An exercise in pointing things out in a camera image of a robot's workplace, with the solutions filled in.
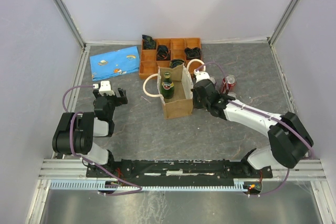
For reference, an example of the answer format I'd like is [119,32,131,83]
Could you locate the purple soda can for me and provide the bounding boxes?
[227,92,237,99]
[209,76,216,85]

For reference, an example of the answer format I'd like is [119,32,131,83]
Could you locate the brown canvas bag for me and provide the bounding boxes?
[142,64,194,119]

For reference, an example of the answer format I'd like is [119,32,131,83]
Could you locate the red soda can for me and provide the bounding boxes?
[219,74,236,93]

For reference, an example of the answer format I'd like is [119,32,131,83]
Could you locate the green glass bottle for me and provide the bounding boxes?
[160,72,175,99]

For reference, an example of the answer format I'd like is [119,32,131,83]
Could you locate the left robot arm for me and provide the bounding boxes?
[52,88,128,177]

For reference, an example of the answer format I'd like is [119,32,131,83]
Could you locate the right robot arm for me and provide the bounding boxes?
[192,79,314,177]

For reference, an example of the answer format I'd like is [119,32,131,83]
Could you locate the dark rolled fabric behind bag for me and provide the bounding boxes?
[170,59,185,69]

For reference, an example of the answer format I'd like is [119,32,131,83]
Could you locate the blue patterned cloth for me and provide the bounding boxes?
[90,46,140,81]

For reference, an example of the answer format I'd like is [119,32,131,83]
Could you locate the black rolled band right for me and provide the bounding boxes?
[184,47,202,60]

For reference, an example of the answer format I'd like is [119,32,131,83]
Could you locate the black rolled band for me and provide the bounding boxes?
[156,45,171,61]
[184,47,202,60]

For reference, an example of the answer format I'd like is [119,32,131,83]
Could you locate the dark patterned rolled fabric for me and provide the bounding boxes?
[142,35,156,50]

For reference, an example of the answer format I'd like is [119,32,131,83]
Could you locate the black rolled band left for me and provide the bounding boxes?
[156,45,171,61]

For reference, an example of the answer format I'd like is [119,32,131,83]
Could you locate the orange compartment tray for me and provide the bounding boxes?
[139,37,203,79]

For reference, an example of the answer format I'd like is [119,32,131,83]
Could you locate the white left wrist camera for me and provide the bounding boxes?
[99,81,115,96]

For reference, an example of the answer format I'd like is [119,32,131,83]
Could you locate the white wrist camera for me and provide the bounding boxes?
[194,70,210,84]
[99,81,115,96]

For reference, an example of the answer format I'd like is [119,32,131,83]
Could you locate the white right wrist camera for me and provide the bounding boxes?
[194,70,210,84]

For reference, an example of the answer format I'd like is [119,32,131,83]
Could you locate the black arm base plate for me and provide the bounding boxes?
[86,158,274,187]

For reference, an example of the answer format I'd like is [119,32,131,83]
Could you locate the light blue cable duct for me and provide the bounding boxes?
[49,179,247,192]

